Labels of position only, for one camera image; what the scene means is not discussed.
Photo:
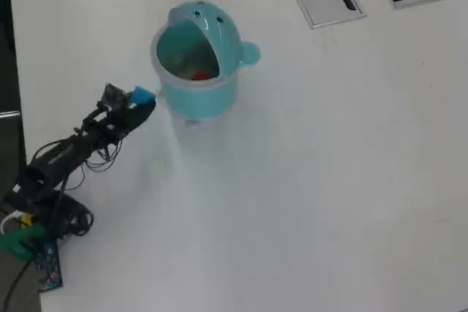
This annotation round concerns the red cube block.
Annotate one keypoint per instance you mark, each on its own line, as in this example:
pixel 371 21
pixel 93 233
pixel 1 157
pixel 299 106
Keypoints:
pixel 200 75

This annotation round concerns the yellow connector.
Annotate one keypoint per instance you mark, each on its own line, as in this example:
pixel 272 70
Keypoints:
pixel 26 220

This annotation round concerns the blue circuit board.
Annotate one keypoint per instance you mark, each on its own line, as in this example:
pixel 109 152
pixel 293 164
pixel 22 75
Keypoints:
pixel 49 264

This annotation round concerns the teal whale-shaped bin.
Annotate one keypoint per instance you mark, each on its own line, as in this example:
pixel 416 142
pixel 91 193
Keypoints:
pixel 204 100

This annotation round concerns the blue cube block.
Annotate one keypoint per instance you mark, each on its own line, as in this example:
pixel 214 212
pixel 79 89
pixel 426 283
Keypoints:
pixel 144 94

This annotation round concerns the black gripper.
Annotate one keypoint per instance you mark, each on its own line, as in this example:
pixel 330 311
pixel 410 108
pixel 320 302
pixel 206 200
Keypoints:
pixel 108 125

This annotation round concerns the green table clamp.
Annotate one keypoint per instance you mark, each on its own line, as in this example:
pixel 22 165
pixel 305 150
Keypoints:
pixel 14 242

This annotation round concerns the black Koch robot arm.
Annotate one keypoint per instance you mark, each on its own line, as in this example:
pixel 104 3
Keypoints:
pixel 58 155

